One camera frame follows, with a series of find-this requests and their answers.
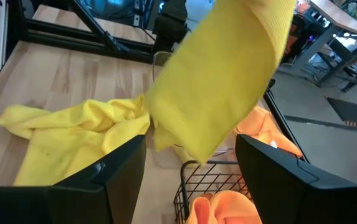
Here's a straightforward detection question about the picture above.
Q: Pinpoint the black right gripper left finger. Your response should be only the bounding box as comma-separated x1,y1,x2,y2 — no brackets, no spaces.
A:
0,134,147,224

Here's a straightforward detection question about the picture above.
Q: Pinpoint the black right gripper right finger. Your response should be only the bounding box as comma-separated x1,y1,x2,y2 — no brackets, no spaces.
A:
235,133,357,224

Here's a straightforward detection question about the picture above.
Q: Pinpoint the yellow microfiber towel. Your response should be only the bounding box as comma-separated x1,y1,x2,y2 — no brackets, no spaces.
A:
0,95,151,187
143,0,298,165

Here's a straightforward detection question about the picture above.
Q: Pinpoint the orange microfiber towel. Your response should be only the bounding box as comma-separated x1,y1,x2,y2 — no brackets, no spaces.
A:
232,105,304,159
186,189,263,224

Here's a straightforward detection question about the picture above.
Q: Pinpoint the wooden desk with grey legs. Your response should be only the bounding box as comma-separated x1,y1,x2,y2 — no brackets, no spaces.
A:
290,0,357,93

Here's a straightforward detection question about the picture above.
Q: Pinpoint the black wire basket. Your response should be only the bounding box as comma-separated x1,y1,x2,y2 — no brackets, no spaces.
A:
173,160,254,224

